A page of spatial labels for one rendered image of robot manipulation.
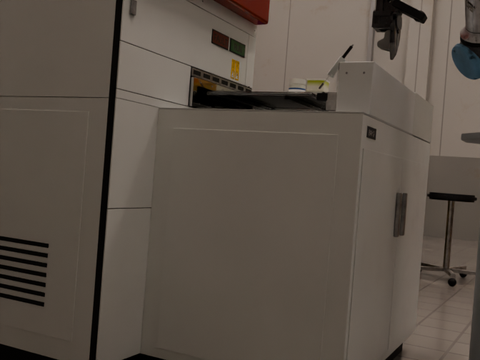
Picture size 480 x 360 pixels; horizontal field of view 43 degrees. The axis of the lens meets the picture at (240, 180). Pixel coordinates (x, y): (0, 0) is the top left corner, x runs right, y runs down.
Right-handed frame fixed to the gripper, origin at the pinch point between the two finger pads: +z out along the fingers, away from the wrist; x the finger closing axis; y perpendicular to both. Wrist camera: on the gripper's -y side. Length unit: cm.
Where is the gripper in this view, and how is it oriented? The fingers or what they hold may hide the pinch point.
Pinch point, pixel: (393, 56)
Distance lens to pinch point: 206.8
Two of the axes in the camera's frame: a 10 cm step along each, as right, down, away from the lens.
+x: -4.4, -0.2, -9.0
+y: -8.9, -0.7, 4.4
